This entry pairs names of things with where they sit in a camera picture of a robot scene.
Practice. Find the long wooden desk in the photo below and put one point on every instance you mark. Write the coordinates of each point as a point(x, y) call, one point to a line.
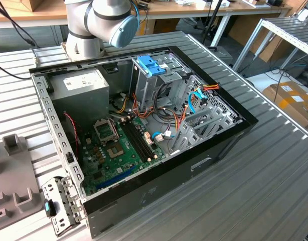
point(43, 12)

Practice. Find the metal frame slat table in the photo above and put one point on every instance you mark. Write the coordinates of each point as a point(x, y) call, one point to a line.
point(289, 27)

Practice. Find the black tripod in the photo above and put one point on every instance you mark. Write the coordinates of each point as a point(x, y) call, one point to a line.
point(214, 17)

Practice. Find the black open PC case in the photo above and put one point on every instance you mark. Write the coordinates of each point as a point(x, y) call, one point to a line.
point(169, 180)

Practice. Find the blue expansion slot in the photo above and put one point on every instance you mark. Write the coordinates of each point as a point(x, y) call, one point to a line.
point(116, 177)

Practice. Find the green motherboard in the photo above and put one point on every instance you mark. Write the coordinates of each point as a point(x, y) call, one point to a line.
point(129, 164)

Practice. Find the brown wooden box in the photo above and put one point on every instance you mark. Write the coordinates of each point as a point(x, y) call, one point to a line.
point(33, 4)

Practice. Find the black case fan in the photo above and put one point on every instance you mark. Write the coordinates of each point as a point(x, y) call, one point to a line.
point(70, 135)

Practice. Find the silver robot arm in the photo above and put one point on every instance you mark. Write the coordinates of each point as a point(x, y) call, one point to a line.
point(81, 25)

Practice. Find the grey metal disk bay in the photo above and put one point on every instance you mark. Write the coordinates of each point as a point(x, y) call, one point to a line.
point(186, 136)

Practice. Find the CPU socket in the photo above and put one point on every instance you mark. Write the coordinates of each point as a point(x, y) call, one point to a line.
point(115, 150)

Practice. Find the small black switch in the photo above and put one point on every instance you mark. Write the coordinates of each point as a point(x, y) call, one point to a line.
point(70, 157)

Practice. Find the cardboard box with labels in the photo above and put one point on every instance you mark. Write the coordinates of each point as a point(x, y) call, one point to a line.
point(289, 108)

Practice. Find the black RAM slot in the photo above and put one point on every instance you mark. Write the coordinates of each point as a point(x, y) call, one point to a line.
point(139, 140)
point(132, 142)
point(142, 140)
point(135, 141)

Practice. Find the black blue bracket latch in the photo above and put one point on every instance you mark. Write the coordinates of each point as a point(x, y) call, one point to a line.
point(50, 209)

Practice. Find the blue drive cage latch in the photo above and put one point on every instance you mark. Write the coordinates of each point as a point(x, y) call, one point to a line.
point(150, 65)

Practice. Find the grey metal drive cage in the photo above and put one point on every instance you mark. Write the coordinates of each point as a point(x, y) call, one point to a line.
point(146, 85)

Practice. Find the grey slotted metal bracket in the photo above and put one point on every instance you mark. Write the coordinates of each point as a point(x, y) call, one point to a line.
point(68, 198)

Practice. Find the brown cardboard sheet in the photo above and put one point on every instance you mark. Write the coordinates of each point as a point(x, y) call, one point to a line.
point(244, 35)

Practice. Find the grey parts rack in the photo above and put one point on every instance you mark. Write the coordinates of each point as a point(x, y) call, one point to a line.
point(16, 173)

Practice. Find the grey power supply unit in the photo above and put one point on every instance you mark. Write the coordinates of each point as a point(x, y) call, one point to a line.
point(78, 100)

